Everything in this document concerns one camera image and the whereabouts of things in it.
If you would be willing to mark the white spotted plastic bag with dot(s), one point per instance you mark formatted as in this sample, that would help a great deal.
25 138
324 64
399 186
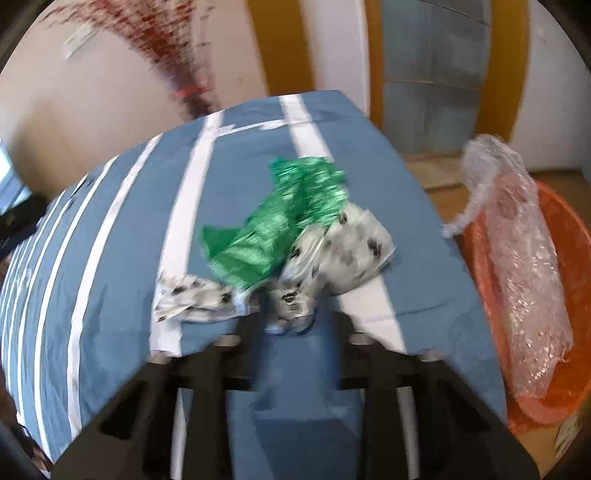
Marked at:
341 258

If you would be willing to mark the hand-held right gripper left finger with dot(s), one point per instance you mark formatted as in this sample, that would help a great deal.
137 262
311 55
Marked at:
207 392

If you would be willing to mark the clear bubble wrap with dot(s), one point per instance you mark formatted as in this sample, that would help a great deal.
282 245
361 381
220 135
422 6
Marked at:
521 277

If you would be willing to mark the green plastic bag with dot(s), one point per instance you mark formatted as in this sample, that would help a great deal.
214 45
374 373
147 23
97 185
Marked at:
258 240

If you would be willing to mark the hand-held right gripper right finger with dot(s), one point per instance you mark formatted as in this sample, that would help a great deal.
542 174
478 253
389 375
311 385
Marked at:
392 392

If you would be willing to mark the yellow wooden door frame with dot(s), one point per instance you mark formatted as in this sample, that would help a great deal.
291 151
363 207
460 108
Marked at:
374 60

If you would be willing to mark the white wall socket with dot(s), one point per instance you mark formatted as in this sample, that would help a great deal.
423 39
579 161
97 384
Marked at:
81 41

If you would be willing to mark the blue striped tablecloth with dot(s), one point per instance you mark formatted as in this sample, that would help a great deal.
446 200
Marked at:
138 230

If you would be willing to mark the frosted glass door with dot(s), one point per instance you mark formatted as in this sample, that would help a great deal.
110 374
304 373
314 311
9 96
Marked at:
438 69

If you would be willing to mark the orange plastic basin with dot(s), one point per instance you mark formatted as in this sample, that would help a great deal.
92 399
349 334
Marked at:
545 410

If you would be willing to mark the glass vase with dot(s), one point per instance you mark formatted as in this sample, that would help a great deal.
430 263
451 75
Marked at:
203 99

